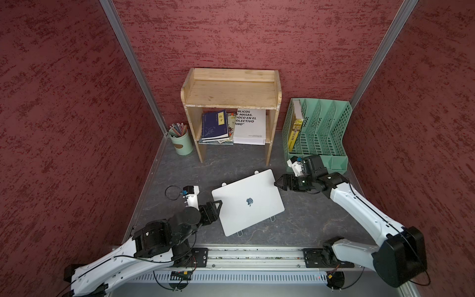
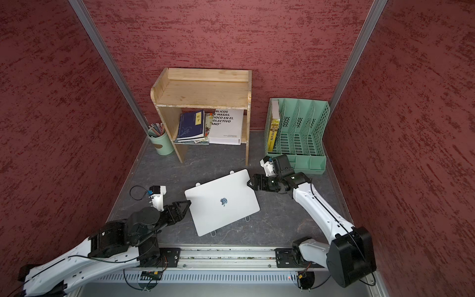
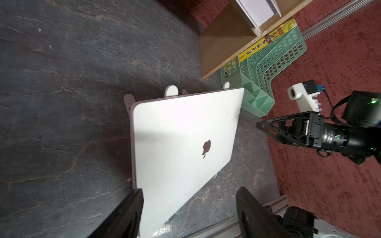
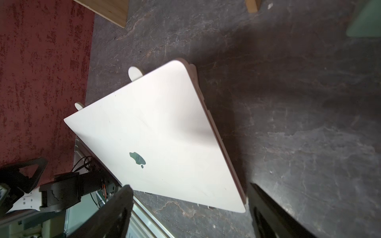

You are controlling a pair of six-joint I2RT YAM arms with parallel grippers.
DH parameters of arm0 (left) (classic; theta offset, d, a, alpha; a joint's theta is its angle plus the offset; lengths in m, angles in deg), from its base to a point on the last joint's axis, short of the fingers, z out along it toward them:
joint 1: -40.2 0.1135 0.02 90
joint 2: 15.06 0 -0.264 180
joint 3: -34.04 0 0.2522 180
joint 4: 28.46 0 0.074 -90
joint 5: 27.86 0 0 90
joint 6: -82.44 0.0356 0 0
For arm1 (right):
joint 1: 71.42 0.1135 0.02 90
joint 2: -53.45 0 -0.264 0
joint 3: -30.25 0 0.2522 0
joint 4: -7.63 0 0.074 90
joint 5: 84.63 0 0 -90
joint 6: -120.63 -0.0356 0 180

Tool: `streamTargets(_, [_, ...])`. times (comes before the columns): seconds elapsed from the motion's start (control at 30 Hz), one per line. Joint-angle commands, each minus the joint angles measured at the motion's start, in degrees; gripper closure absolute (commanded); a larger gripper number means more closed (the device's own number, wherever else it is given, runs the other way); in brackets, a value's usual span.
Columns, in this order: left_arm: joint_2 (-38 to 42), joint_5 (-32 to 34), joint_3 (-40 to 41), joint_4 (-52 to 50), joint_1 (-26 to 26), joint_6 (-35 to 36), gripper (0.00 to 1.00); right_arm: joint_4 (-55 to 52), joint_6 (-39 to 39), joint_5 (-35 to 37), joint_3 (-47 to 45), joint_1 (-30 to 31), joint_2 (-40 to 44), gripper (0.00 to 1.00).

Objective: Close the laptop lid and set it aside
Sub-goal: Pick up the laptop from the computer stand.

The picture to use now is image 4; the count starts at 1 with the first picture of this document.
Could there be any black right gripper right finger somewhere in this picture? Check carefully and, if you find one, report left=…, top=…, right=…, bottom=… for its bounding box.
left=248, top=183, right=316, bottom=238

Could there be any wooden shelf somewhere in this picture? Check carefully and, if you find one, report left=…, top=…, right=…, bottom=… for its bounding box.
left=77, top=1, right=264, bottom=28

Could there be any silver laptop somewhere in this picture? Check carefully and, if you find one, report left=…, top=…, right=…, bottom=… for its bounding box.
left=64, top=58, right=246, bottom=213

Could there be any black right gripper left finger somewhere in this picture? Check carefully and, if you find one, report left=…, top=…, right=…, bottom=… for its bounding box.
left=69, top=185, right=134, bottom=238

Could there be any green plastic file organizer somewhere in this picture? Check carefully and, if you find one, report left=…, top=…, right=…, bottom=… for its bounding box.
left=346, top=0, right=381, bottom=38

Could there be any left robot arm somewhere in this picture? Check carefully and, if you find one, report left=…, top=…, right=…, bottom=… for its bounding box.
left=1, top=156, right=118, bottom=217

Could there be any metal base rail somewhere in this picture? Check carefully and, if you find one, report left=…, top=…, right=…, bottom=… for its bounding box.
left=64, top=139, right=173, bottom=238

